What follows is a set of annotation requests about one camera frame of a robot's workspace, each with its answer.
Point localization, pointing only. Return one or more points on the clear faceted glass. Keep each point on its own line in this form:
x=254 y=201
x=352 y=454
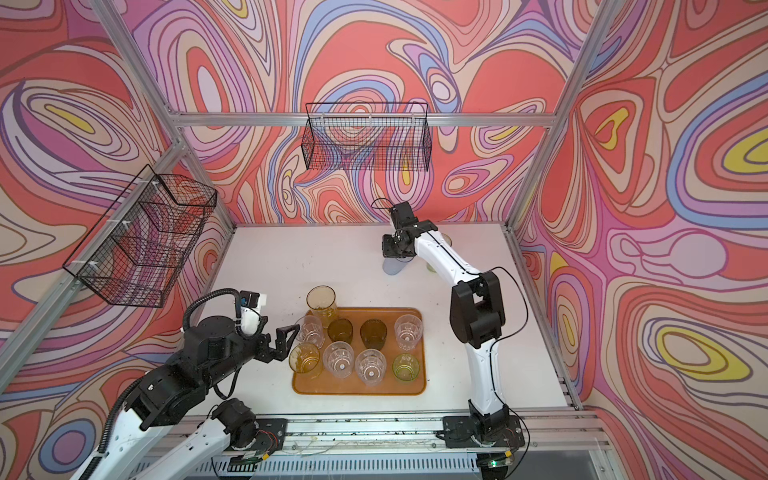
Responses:
x=338 y=359
x=311 y=331

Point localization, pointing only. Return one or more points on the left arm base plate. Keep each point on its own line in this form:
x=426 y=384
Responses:
x=267 y=435

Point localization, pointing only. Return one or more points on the black wire basket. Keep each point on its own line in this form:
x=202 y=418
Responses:
x=367 y=136
x=146 y=246

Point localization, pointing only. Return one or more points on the bluish clear tall glass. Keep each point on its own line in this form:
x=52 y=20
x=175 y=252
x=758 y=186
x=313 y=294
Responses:
x=393 y=266

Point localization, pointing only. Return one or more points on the yellow tall glass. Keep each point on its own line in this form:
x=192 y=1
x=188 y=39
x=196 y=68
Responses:
x=321 y=300

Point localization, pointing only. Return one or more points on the brown tall glass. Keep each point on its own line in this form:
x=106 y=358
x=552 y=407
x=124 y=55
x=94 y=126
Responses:
x=373 y=333

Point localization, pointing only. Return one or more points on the left black wire basket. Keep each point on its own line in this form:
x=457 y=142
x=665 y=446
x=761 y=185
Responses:
x=146 y=246

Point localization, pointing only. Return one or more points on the yellow short plastic glass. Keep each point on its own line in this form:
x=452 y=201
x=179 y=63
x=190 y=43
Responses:
x=305 y=361

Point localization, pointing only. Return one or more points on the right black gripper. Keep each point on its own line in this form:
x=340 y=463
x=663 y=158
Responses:
x=388 y=251

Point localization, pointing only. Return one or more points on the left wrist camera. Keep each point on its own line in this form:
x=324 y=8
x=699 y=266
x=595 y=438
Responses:
x=252 y=322

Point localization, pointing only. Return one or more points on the green short glass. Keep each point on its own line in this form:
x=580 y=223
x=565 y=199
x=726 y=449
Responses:
x=406 y=367

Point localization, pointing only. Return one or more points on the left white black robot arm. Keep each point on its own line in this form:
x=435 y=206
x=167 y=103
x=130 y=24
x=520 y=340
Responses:
x=127 y=436

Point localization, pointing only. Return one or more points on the back black wire basket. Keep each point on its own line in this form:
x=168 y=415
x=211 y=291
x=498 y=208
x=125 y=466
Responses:
x=367 y=136

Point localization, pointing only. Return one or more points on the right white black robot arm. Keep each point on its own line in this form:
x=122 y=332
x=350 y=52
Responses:
x=476 y=317

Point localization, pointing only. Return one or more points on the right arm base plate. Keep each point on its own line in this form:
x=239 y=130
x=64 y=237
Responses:
x=459 y=432

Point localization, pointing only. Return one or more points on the green tall glass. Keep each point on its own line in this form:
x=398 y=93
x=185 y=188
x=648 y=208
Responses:
x=447 y=240

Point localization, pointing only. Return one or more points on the clear faceted glass front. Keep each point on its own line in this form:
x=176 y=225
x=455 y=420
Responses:
x=338 y=359

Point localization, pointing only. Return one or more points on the brown short glass front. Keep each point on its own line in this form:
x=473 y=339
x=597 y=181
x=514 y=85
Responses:
x=341 y=329

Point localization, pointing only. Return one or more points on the brown plastic tray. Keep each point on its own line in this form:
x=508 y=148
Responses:
x=326 y=384

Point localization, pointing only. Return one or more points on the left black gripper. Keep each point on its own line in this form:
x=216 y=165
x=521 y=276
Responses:
x=281 y=349

